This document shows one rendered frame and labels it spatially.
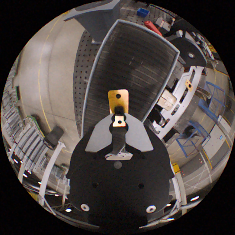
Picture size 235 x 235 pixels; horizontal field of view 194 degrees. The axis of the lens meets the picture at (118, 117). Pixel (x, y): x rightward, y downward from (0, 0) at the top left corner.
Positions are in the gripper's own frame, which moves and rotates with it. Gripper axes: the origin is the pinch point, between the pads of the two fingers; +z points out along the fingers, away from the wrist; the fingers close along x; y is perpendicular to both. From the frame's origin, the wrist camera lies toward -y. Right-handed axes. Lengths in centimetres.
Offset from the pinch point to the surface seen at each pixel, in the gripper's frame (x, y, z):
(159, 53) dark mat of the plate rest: 8.2, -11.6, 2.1
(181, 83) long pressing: 32.5, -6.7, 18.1
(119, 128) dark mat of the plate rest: -0.3, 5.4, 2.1
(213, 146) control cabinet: 765, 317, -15
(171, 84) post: 16.5, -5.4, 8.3
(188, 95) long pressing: 40.5, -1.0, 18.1
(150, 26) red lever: 7.8, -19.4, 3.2
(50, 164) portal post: -265, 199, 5
